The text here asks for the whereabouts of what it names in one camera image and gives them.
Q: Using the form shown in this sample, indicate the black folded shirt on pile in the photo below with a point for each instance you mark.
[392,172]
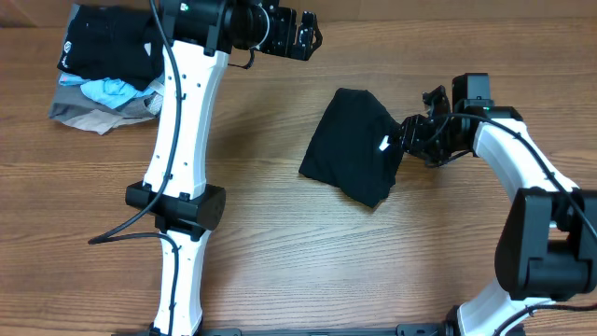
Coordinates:
[113,42]

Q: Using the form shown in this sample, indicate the beige folded garment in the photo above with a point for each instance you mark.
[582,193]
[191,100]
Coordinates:
[101,122]

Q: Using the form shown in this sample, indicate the light blue folded garment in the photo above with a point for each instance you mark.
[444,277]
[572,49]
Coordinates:
[112,93]

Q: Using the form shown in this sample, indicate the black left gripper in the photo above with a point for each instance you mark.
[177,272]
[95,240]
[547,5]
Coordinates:
[281,44]

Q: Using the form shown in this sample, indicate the black t-shirt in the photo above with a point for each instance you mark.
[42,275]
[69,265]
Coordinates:
[354,148]

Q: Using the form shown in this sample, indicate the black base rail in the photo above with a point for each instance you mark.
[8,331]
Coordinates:
[322,330]

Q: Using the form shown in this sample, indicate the grey folded garment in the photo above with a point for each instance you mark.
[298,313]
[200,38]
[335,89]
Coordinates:
[69,102]

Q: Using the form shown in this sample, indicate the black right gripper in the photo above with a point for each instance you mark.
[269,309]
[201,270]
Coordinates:
[410,131]

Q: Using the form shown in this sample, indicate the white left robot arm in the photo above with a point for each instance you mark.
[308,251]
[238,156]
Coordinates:
[200,38]

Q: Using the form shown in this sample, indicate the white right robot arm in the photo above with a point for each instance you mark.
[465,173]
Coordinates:
[546,253]

